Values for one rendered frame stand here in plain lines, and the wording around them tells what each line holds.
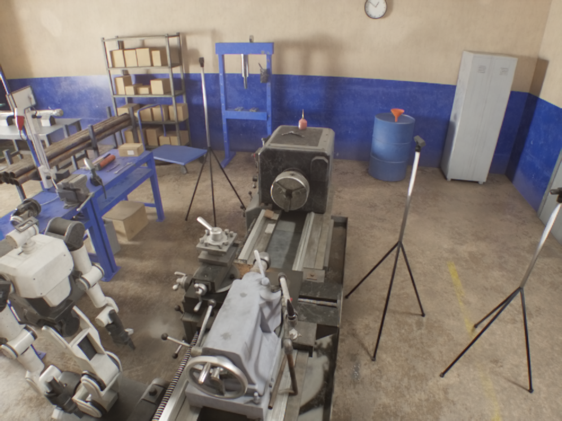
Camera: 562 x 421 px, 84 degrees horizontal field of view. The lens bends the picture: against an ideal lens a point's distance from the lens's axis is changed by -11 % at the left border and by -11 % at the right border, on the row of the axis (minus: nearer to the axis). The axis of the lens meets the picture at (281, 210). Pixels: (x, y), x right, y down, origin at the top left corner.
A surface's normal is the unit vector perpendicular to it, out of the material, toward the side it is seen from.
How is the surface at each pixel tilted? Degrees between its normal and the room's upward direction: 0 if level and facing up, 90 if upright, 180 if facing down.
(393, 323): 0
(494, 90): 90
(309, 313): 0
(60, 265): 90
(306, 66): 90
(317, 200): 90
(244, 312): 0
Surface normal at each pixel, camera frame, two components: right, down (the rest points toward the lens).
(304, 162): -0.20, 0.49
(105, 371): 0.87, -0.22
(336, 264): 0.00, -0.86
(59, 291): 0.96, 0.15
